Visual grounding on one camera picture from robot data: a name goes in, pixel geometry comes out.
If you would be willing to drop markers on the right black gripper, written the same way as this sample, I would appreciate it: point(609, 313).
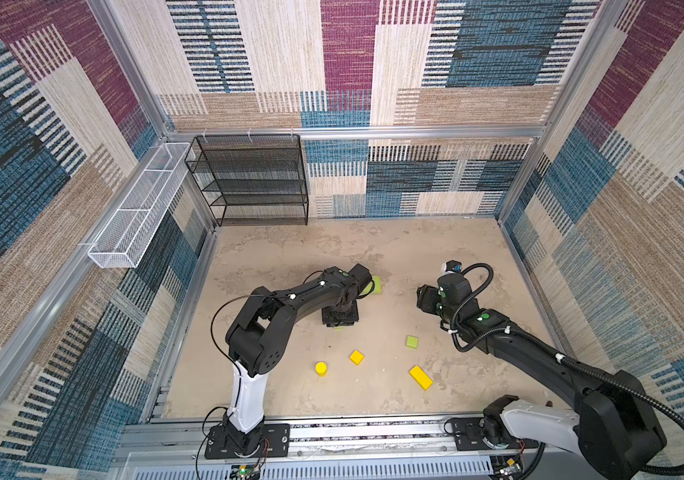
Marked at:
point(426, 298)

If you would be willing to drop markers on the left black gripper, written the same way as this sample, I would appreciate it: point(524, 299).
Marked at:
point(354, 317)

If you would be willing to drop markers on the long green block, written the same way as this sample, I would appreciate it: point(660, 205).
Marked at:
point(375, 286)

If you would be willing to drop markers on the small green cube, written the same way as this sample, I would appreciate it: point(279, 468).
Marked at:
point(412, 342)

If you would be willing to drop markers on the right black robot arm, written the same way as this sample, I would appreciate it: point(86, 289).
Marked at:
point(609, 420)

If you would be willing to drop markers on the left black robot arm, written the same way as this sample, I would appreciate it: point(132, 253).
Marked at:
point(258, 338)

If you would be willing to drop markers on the small yellow square block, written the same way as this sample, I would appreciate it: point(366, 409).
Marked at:
point(357, 357)

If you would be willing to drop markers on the yellow cylinder block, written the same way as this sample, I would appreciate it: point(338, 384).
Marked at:
point(321, 369)

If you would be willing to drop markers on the long yellow block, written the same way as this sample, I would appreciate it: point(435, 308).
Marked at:
point(421, 377)

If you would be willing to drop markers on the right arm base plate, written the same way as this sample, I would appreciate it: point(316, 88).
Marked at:
point(478, 434)

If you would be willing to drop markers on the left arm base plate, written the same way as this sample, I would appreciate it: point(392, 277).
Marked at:
point(227, 442)

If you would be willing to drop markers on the aluminium front rail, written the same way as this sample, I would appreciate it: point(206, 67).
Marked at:
point(415, 446)

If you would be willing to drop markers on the black wire shelf rack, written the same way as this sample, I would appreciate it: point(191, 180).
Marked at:
point(250, 180)

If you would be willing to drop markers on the white wire mesh basket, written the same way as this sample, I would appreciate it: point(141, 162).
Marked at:
point(125, 239)

